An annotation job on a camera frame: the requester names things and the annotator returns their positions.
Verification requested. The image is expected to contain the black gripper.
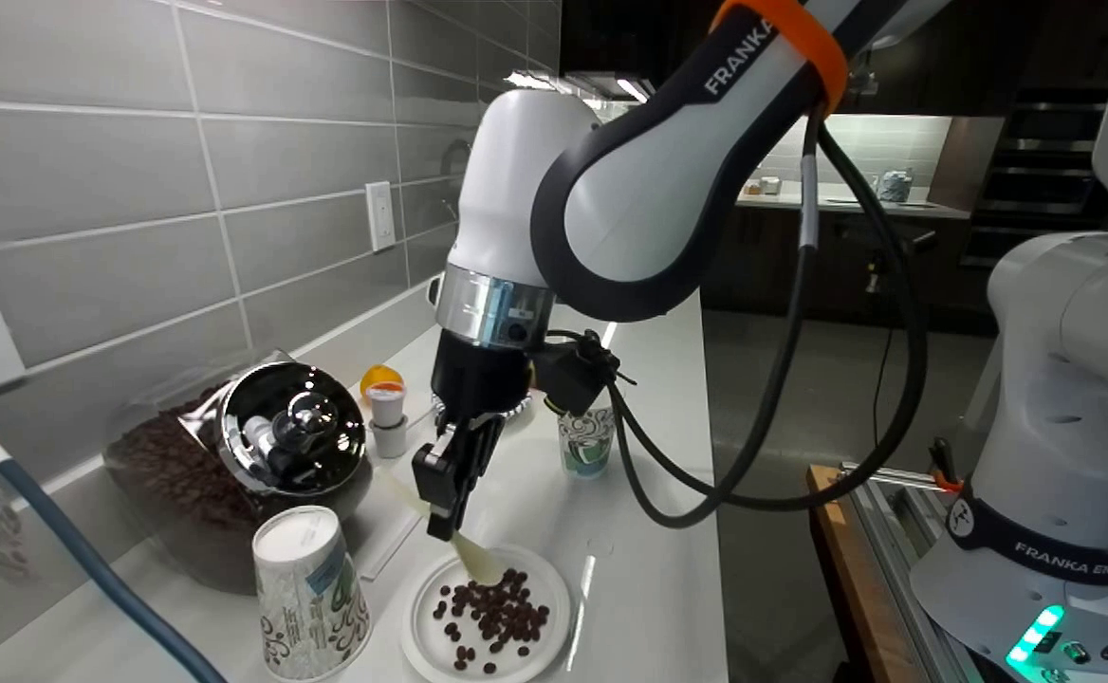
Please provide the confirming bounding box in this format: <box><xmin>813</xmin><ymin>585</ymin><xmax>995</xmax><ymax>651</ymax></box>
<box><xmin>410</xmin><ymin>334</ymin><xmax>527</xmax><ymax>539</ymax></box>

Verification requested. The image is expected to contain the white plastic spoon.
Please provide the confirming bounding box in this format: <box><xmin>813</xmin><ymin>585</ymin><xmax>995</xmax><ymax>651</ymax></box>
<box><xmin>451</xmin><ymin>535</ymin><xmax>505</xmax><ymax>585</ymax></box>

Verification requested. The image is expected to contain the white plate with beans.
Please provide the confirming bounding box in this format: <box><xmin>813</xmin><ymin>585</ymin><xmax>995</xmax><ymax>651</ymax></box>
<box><xmin>401</xmin><ymin>547</ymin><xmax>573</xmax><ymax>683</ymax></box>

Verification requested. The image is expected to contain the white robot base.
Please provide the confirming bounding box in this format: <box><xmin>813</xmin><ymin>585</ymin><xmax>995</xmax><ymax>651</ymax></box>
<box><xmin>912</xmin><ymin>232</ymin><xmax>1108</xmax><ymax>683</ymax></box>

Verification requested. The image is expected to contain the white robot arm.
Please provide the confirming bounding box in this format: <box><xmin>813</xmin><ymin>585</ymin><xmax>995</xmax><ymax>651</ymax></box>
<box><xmin>414</xmin><ymin>0</ymin><xmax>1108</xmax><ymax>539</ymax></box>

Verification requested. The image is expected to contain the upright patterned paper cup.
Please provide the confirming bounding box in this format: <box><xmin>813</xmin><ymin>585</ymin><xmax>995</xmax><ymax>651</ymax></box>
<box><xmin>558</xmin><ymin>408</ymin><xmax>615</xmax><ymax>475</ymax></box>

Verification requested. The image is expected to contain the upside-down patterned paper cup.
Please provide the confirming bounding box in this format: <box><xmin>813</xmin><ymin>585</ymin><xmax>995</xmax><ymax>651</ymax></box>
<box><xmin>249</xmin><ymin>506</ymin><xmax>372</xmax><ymax>681</ymax></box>

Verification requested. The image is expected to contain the small orange fruit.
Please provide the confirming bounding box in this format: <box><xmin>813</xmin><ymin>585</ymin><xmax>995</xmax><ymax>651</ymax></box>
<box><xmin>359</xmin><ymin>366</ymin><xmax>405</xmax><ymax>391</ymax></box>

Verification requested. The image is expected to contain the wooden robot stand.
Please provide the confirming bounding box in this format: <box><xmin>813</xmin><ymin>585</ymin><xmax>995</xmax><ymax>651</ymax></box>
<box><xmin>808</xmin><ymin>465</ymin><xmax>962</xmax><ymax>683</ymax></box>

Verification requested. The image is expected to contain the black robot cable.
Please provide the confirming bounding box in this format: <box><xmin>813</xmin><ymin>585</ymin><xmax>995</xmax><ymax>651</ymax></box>
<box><xmin>537</xmin><ymin>110</ymin><xmax>933</xmax><ymax>530</ymax></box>

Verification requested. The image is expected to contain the blue hose cable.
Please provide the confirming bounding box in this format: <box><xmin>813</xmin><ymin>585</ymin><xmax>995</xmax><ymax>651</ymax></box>
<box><xmin>0</xmin><ymin>391</ymin><xmax>228</xmax><ymax>683</ymax></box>

